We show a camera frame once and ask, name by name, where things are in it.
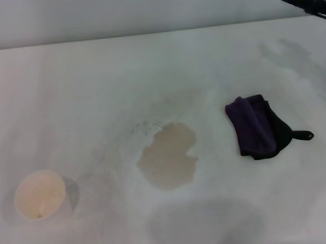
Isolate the purple rag with black loop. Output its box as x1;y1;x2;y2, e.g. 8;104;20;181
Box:
223;91;316;162

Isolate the white paper cup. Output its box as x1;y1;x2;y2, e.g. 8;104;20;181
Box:
12;168;68;222

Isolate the brown water stain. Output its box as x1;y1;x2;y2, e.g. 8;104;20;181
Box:
135;121;201;193

